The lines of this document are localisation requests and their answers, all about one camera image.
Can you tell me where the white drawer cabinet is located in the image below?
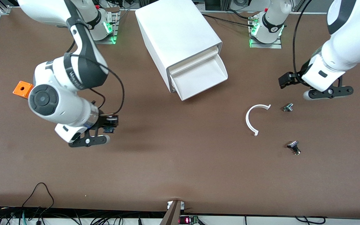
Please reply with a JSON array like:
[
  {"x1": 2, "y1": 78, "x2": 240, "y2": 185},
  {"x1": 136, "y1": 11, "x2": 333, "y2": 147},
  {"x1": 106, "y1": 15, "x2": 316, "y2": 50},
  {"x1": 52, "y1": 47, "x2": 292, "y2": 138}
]
[{"x1": 135, "y1": 0, "x2": 224, "y2": 93}]

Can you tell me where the black headed metal button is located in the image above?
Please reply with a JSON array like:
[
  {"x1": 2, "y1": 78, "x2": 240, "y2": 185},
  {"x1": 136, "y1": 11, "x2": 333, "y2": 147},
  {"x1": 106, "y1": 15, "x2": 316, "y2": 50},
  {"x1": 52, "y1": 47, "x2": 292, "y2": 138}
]
[{"x1": 287, "y1": 140, "x2": 302, "y2": 156}]

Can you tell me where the thin black looped cable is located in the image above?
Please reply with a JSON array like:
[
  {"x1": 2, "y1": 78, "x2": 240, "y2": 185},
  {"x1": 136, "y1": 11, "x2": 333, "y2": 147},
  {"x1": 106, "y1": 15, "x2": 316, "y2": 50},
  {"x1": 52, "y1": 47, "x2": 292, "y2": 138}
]
[{"x1": 22, "y1": 182, "x2": 55, "y2": 216}]

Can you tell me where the circuit board with red display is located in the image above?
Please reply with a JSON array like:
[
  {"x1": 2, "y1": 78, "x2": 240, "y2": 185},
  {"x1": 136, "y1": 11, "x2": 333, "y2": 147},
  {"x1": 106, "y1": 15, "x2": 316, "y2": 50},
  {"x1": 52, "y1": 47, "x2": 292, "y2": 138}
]
[{"x1": 179, "y1": 215, "x2": 201, "y2": 225}]

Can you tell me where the white plastic drawer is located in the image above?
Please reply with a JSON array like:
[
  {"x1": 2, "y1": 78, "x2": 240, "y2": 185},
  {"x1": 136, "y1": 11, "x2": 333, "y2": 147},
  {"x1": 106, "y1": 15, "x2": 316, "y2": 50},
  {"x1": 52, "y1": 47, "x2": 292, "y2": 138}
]
[
  {"x1": 168, "y1": 46, "x2": 222, "y2": 75},
  {"x1": 170, "y1": 54, "x2": 228, "y2": 101}
]

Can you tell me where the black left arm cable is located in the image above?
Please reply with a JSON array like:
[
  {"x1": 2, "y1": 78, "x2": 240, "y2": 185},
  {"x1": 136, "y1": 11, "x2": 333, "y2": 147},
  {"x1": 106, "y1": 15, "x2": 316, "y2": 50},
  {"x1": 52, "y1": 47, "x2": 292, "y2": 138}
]
[{"x1": 292, "y1": 0, "x2": 313, "y2": 75}]

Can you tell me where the orange box with black base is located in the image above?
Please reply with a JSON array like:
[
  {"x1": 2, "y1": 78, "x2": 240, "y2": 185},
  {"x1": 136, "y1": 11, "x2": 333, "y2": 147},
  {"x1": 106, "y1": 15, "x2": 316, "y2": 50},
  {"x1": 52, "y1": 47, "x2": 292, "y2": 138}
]
[{"x1": 12, "y1": 81, "x2": 34, "y2": 100}]

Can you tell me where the black cable on table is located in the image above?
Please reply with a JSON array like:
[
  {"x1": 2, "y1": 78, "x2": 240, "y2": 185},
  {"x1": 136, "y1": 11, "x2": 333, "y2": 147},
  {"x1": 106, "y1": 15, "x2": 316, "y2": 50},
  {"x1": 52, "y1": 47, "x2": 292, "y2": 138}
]
[{"x1": 202, "y1": 9, "x2": 255, "y2": 27}]

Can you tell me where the white curved plastic arc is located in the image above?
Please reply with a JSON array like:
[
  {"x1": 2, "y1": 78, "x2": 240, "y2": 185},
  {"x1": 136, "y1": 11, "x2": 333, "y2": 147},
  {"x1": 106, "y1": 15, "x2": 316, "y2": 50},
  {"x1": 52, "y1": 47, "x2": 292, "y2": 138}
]
[{"x1": 245, "y1": 104, "x2": 272, "y2": 137}]

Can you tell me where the brown wooden bar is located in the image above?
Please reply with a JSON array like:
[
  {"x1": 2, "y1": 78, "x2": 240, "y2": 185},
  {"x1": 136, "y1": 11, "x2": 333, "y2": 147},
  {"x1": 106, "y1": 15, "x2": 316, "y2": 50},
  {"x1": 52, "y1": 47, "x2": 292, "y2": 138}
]
[{"x1": 159, "y1": 200, "x2": 182, "y2": 225}]

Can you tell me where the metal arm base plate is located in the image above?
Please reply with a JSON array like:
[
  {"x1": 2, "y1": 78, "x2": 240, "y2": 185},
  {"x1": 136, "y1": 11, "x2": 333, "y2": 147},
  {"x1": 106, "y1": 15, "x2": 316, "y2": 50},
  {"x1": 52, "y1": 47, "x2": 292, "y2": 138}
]
[
  {"x1": 97, "y1": 33, "x2": 118, "y2": 45},
  {"x1": 249, "y1": 38, "x2": 283, "y2": 49}
]

